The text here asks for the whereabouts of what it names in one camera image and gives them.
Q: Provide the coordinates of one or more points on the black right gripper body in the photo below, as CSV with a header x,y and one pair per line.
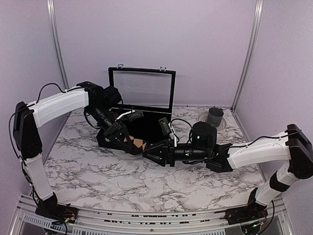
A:
x,y
170,156

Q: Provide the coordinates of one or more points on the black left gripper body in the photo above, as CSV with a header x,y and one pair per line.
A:
x,y
116,126

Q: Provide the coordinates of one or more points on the aluminium front rail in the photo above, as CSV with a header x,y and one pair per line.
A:
x,y
105,222

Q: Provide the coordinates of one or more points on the left aluminium corner post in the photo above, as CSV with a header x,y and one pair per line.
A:
x,y
56,42

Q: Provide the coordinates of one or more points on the black display case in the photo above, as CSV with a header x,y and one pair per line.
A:
x,y
148,90

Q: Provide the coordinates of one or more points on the right aluminium corner post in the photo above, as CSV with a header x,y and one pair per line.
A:
x,y
249,54

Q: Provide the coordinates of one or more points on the dark grey ceramic mug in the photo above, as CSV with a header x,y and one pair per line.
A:
x,y
215,116

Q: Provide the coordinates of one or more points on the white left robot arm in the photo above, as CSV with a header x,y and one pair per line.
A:
x,y
26,141

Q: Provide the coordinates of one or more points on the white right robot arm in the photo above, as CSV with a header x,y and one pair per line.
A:
x,y
291,146

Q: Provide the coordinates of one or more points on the brown argyle sock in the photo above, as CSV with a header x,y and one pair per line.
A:
x,y
135,144

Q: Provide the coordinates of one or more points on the aluminium corner post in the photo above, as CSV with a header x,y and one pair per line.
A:
x,y
249,54
56,42

